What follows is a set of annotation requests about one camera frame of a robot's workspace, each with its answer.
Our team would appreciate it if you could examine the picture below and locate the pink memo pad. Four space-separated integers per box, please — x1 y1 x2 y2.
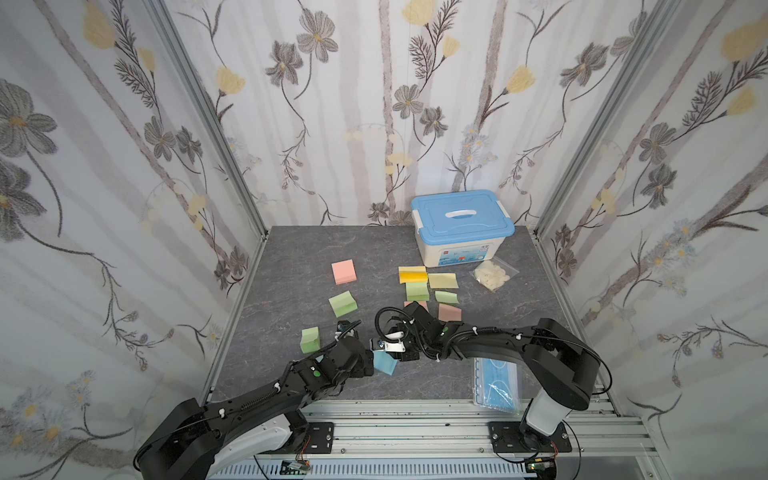
404 301 429 310
331 259 357 285

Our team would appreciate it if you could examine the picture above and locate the torn pink memo page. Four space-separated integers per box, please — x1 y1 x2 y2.
438 304 462 322

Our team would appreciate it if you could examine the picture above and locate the blue memo pad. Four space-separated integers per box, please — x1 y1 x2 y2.
373 350 398 376

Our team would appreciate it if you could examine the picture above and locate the torn green memo page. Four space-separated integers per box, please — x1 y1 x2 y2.
434 290 459 305

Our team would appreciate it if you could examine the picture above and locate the torn yellow memo page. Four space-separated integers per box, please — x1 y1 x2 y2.
428 273 459 290

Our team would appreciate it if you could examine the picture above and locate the yellow memo pad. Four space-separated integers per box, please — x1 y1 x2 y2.
398 266 428 284

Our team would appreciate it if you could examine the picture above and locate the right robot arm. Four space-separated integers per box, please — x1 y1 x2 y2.
375 302 602 451

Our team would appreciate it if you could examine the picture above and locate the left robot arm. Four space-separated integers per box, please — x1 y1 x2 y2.
133 336 374 479

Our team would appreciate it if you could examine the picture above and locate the small green memo pad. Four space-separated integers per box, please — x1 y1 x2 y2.
300 327 322 354

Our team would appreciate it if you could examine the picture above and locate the bag of blue face masks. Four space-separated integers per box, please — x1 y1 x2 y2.
473 358 523 414

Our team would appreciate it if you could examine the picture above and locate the white storage box blue lid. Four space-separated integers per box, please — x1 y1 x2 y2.
411 190 515 268

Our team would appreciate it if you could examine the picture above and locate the small circuit board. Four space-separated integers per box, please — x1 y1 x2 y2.
279 460 311 476

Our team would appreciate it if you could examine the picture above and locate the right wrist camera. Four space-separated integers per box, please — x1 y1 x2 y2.
370 338 406 354

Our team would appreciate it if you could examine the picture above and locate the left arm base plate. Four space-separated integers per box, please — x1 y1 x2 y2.
282 422 335 455

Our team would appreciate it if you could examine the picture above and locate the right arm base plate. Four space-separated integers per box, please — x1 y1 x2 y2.
487 421 573 455

